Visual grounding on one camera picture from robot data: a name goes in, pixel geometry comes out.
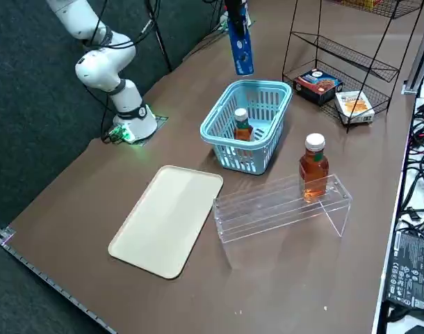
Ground blue Oreo cookie box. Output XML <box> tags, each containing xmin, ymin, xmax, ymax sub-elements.
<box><xmin>227</xmin><ymin>10</ymin><xmax>256</xmax><ymax>77</ymax></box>

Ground amber tea bottle white cap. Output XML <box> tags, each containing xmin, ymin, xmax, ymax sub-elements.
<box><xmin>298</xmin><ymin>133</ymin><xmax>330</xmax><ymax>205</ymax></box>
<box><xmin>232</xmin><ymin>107</ymin><xmax>255</xmax><ymax>143</ymax></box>

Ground yellow snack box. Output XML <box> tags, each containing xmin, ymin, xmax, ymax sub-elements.
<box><xmin>340</xmin><ymin>0</ymin><xmax>380</xmax><ymax>11</ymax></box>

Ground light blue plastic shopping basket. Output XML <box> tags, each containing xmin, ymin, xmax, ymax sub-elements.
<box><xmin>199</xmin><ymin>79</ymin><xmax>293</xmax><ymax>175</ymax></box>

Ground clear acrylic beverage shelf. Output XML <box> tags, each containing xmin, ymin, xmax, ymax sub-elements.
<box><xmin>211</xmin><ymin>173</ymin><xmax>354</xmax><ymax>250</ymax></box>

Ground black pole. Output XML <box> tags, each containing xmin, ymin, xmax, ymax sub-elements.
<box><xmin>145</xmin><ymin>0</ymin><xmax>173</xmax><ymax>72</ymax></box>

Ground dark chocolate cookie box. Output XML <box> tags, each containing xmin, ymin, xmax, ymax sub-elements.
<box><xmin>293</xmin><ymin>68</ymin><xmax>344</xmax><ymax>107</ymax></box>

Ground white orange cracker box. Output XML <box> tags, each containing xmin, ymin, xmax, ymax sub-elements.
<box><xmin>334</xmin><ymin>90</ymin><xmax>375</xmax><ymax>126</ymax></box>

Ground beige plastic tray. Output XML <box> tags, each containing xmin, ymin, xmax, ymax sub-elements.
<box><xmin>107</xmin><ymin>164</ymin><xmax>224</xmax><ymax>280</ymax></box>

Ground black labelled power adapter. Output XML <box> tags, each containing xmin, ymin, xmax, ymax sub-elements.
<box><xmin>385</xmin><ymin>228</ymin><xmax>424</xmax><ymax>314</ymax></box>

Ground black wire snack shelf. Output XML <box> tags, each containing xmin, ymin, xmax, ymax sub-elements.
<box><xmin>281</xmin><ymin>0</ymin><xmax>424</xmax><ymax>134</ymax></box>

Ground aluminium frame post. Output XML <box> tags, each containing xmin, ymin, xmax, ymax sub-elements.
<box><xmin>402</xmin><ymin>33</ymin><xmax>424</xmax><ymax>95</ymax></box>

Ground tangled black cables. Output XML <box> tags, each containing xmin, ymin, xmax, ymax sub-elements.
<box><xmin>402</xmin><ymin>99</ymin><xmax>424</xmax><ymax>230</ymax></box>

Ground aluminium table edge rail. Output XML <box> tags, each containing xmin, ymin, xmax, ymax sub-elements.
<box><xmin>0</xmin><ymin>222</ymin><xmax>117</xmax><ymax>334</ymax></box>

